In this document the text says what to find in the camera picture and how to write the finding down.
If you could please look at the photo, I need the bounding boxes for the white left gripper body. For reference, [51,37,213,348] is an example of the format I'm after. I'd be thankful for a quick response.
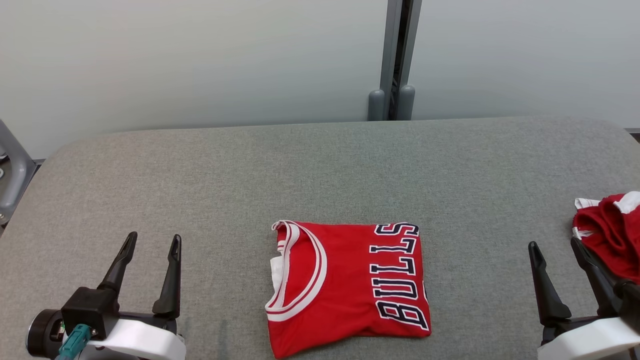
[75,312,187,360]

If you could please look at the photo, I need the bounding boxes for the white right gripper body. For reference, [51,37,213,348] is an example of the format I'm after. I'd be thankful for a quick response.
[537,316,640,360]

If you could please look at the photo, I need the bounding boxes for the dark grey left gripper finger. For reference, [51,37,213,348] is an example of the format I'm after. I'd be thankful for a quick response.
[152,234,182,318]
[97,231,138,296]

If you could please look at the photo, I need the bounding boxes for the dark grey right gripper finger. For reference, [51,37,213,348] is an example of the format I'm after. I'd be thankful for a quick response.
[528,241,572,326]
[570,236,623,316]

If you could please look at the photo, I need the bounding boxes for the red white basketball shorts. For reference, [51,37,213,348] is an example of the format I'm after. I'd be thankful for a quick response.
[572,191,640,285]

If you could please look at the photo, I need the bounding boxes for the red white Bulls jersey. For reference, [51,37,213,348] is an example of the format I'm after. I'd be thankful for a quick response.
[265,220,432,359]

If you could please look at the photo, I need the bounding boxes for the black cylindrical motor housing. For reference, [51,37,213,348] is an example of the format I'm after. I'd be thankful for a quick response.
[26,309,67,359]

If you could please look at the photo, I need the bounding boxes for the teal cable connector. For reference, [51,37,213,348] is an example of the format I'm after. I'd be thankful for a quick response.
[55,324,94,360]

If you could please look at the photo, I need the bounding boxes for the grey partition post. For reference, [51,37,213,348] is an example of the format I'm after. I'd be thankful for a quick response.
[367,0,423,122]

